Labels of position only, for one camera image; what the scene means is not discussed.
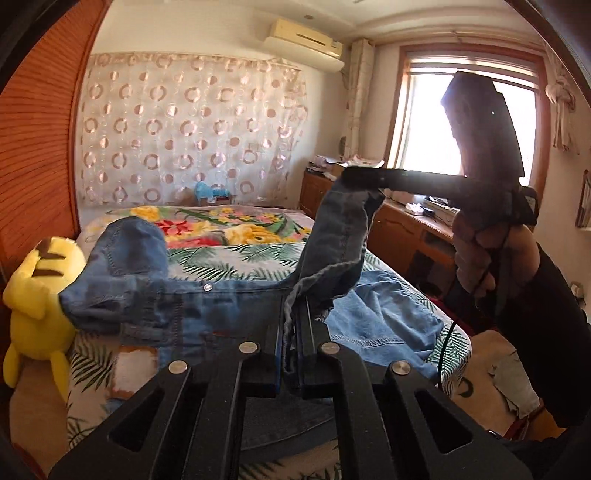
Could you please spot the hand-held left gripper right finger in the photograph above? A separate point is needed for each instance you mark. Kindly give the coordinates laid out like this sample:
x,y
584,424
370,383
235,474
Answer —
x,y
307,369

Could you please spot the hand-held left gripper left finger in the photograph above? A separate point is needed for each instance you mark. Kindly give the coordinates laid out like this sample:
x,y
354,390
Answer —
x,y
272,364

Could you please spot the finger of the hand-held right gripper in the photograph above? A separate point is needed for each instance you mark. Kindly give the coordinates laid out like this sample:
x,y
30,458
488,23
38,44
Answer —
x,y
406,179

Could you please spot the blue denim pants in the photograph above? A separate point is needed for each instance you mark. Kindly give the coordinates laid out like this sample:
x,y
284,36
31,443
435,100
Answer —
x,y
341,240
120,258

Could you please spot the person's right forearm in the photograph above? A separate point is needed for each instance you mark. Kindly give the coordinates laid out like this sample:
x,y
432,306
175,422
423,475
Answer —
x,y
549,332

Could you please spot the person's right hand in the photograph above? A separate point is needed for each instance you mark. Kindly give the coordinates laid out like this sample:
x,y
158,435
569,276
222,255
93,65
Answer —
x,y
471,258

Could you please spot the wooden framed window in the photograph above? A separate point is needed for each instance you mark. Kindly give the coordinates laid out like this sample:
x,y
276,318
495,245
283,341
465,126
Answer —
x,y
425,120

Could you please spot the tied cream curtain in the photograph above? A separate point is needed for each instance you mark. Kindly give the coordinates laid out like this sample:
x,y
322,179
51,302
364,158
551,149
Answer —
x,y
562,101

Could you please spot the wooden window cabinet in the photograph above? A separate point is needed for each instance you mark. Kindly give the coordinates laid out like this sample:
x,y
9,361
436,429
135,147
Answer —
x,y
323,194

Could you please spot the cream window curtain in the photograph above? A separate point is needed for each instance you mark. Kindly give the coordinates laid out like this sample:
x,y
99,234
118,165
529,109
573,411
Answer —
x,y
359,97

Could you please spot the floral bed blanket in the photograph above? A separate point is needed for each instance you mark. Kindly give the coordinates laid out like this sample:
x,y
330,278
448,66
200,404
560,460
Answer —
x,y
207,226

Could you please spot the blue plush toy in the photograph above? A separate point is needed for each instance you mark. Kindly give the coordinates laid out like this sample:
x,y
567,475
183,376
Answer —
x,y
210,193

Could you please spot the grey cloth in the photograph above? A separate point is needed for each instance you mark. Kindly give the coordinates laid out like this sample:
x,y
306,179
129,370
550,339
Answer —
x,y
515,383

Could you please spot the circle patterned sheer curtain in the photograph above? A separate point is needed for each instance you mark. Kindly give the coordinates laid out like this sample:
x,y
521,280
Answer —
x,y
184,129

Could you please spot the yellow plush toy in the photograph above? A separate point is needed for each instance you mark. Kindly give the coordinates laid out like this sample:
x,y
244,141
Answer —
x,y
41,304

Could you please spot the wooden louvered wardrobe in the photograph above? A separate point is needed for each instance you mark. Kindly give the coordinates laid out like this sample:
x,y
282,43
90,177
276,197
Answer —
x,y
37,161

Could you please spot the framed wall picture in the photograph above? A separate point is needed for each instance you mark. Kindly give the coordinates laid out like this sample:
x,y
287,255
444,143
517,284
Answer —
x,y
585,201

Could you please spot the cream wall air conditioner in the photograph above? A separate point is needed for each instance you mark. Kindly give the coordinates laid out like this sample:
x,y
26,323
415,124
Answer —
x,y
304,46

